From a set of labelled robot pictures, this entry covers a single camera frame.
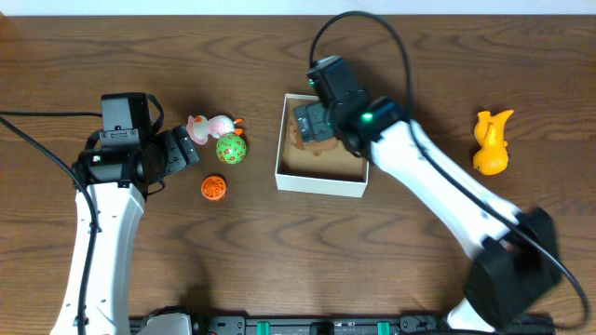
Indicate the yellow rubber squirrel toy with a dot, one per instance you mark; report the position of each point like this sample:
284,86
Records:
492,157

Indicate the white cardboard box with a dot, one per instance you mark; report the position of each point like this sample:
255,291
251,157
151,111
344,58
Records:
335,172

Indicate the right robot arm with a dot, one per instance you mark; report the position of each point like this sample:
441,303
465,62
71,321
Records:
514,254

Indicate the brown plush toy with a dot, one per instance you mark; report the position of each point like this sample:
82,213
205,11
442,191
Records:
316,148

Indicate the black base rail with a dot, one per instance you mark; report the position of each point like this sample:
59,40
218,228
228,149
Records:
180,321

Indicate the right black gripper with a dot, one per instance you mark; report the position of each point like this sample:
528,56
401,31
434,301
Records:
314,113

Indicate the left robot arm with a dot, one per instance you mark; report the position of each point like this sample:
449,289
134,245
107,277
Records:
112,177

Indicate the white pink duck toy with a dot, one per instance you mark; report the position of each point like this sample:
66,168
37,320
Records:
200,128

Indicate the small orange lattice ball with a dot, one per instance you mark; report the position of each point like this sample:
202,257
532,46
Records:
214,188

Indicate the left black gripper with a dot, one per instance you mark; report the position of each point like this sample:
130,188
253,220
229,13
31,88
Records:
179,149

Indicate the green ball with orange letters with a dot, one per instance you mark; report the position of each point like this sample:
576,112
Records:
231,149

